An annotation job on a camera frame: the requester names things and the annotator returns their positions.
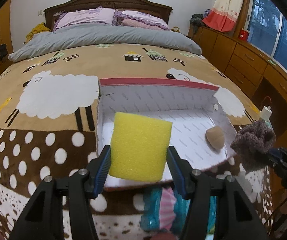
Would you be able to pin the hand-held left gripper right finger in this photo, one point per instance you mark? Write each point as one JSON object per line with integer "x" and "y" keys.
{"x": 177, "y": 172}

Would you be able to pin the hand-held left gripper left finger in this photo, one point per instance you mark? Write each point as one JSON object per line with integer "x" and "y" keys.
{"x": 103, "y": 171}

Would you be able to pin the brown knitted sock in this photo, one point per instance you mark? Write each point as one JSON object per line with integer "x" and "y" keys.
{"x": 252, "y": 142}

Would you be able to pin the yellow sponge block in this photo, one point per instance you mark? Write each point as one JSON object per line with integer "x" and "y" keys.
{"x": 139, "y": 145}

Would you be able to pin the white cardboard box red rim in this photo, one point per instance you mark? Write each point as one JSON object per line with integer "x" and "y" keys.
{"x": 156, "y": 97}

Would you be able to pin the teal package pink striped cloth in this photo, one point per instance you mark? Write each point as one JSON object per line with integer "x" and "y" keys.
{"x": 158, "y": 210}

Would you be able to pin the white charger plug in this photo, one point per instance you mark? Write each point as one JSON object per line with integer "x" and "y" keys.
{"x": 266, "y": 112}

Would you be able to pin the beige makeup sponge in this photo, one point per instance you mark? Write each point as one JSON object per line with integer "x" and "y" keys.
{"x": 215, "y": 137}

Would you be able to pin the small green flat item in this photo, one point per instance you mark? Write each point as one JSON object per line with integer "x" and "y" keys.
{"x": 272, "y": 62}

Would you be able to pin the long wooden drawer cabinet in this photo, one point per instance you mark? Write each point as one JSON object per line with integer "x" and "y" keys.
{"x": 243, "y": 57}

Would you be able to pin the brown sheep printed blanket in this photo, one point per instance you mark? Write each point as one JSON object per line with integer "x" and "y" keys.
{"x": 58, "y": 62}

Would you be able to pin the window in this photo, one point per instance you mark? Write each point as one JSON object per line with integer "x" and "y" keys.
{"x": 278, "y": 35}

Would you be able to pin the red mug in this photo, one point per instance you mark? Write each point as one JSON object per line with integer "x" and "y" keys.
{"x": 243, "y": 35}

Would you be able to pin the grey duvet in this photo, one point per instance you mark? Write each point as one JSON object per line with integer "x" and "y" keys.
{"x": 103, "y": 36}

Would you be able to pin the small woven basket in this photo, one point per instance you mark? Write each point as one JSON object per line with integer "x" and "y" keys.
{"x": 175, "y": 29}

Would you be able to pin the pile of dark clothes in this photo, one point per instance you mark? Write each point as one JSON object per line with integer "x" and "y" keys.
{"x": 197, "y": 20}

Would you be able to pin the plain pink pillow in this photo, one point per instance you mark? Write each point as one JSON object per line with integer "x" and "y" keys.
{"x": 83, "y": 17}

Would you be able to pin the yellow knitted cloth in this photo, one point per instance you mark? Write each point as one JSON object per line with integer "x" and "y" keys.
{"x": 37, "y": 30}

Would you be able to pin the pink pillow purple lace trim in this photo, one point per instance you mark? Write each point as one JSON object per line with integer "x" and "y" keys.
{"x": 143, "y": 20}

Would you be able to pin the cream curtain red hem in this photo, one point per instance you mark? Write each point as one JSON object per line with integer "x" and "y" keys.
{"x": 224, "y": 7}

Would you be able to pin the dark wooden headboard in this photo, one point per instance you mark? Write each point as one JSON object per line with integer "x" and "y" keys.
{"x": 108, "y": 2}

